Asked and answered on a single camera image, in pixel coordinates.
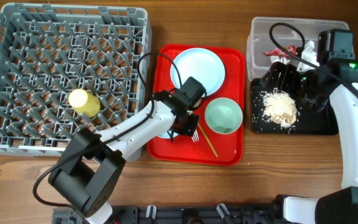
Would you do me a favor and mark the black food waste tray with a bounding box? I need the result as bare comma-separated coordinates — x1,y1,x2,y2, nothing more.
250,78,339,136

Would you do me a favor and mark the light blue round plate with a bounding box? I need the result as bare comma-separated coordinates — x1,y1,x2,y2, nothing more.
170,48,226,96

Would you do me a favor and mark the yellow plastic cup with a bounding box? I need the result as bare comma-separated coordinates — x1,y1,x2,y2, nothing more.
68,89,100,118

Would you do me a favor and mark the clear plastic waste bin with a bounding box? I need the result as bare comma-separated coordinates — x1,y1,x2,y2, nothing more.
247,17,349,80

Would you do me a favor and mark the grey plastic dishwasher rack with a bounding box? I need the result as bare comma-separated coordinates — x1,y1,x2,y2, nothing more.
0,3,152,157

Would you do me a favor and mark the red plastic tray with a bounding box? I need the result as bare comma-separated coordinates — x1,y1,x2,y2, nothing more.
147,46,246,166

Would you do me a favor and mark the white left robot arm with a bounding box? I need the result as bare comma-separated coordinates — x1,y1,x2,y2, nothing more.
48,77,206,223

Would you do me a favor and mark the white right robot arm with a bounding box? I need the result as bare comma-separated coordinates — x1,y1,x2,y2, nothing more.
259,29,358,223

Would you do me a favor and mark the light blue bowl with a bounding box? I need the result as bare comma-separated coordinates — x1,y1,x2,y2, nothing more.
158,132,178,139

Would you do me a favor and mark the pile of rice waste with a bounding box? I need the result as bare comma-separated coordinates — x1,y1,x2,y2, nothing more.
259,88,298,129

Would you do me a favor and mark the wooden chopstick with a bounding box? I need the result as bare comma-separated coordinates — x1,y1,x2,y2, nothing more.
198,122,219,157

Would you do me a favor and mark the green bowl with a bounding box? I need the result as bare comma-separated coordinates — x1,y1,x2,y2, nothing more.
204,98,243,134

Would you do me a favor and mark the red snack wrapper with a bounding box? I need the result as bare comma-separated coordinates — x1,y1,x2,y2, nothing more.
263,45,298,58

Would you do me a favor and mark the white plastic fork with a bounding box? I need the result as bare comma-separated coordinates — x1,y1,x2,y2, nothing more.
191,129,200,142

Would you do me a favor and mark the crumpled white tissue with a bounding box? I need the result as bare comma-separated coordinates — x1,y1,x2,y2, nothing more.
270,56,291,65

